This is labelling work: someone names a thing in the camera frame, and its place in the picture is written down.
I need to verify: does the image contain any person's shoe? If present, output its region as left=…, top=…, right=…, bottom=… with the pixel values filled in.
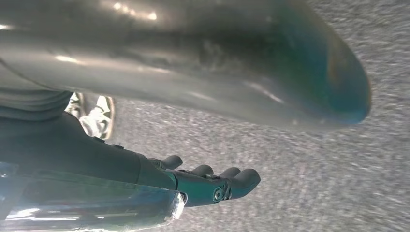
left=78, top=95, right=115, bottom=140

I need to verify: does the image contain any robot leg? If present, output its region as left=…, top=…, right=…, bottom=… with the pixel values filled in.
left=0, top=0, right=372, bottom=131

